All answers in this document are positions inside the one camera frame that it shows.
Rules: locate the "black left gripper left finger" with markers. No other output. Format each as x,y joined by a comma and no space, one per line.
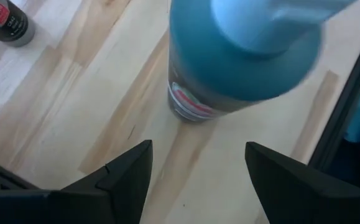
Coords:
120,193

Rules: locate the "small grey paint bottle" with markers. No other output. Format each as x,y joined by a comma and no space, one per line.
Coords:
8,28

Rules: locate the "black aluminium rig frame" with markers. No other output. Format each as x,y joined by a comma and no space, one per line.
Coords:
343,118

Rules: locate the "large grey-blue paint bottle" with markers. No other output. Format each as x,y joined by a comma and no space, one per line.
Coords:
229,62

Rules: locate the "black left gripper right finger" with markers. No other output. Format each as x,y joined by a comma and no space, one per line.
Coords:
291,199

